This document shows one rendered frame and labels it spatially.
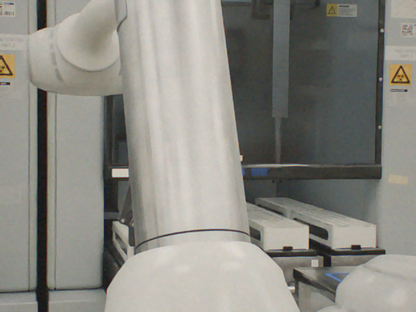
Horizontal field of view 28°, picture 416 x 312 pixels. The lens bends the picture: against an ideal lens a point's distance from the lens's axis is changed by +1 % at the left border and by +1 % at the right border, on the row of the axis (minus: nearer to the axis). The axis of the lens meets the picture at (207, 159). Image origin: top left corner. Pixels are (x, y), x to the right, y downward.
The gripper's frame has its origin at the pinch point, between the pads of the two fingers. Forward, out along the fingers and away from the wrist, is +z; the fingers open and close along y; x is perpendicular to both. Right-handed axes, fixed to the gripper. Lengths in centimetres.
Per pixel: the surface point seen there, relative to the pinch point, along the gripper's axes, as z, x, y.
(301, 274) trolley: 4.6, 0.3, 24.3
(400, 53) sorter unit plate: -38, 33, 58
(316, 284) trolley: 4.9, -6.9, 24.4
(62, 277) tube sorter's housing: 9.8, 32.6, -16.3
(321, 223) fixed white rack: 0, 34, 41
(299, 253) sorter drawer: 5.1, 24.2, 32.2
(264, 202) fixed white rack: 0, 79, 41
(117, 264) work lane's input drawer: 5.9, 23.6, -5.9
